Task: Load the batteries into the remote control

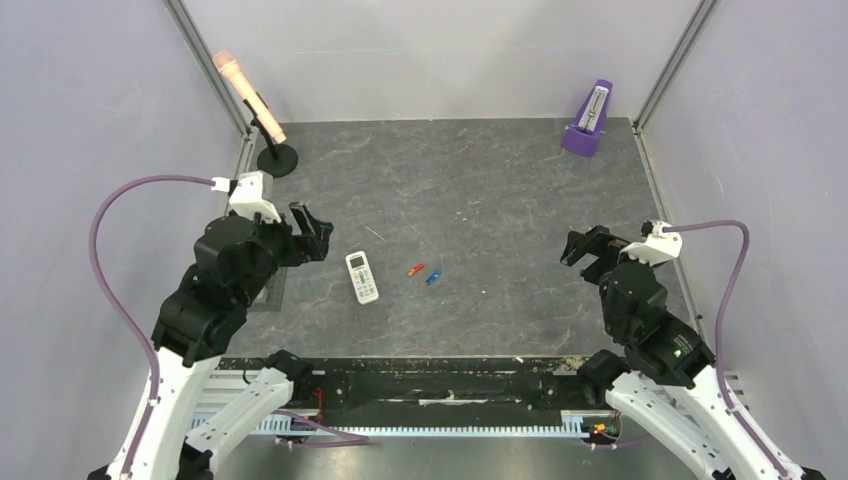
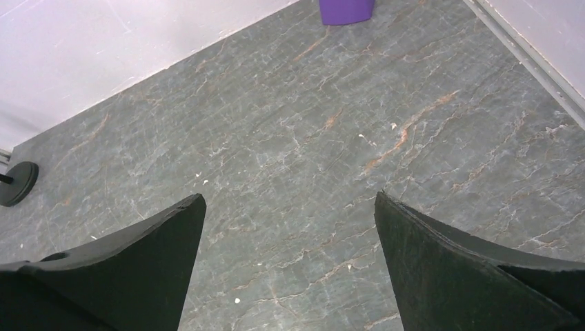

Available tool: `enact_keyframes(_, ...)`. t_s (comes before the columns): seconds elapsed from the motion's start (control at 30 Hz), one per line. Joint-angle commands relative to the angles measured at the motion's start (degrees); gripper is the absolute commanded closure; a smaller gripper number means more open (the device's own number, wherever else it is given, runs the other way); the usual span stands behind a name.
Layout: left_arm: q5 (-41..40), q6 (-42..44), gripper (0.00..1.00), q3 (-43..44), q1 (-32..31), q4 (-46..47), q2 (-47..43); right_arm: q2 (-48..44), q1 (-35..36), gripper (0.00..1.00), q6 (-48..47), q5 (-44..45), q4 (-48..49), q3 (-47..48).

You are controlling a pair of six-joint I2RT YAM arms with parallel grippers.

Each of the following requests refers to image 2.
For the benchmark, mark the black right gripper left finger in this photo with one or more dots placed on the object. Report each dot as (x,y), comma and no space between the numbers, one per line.
(136,278)

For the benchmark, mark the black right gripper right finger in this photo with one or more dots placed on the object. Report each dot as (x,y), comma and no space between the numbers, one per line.
(446,279)

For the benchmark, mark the black microphone stand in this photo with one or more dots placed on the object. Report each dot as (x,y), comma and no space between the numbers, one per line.
(17,183)

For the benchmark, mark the purple metronome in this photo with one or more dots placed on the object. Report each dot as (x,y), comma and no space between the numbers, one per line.
(344,12)

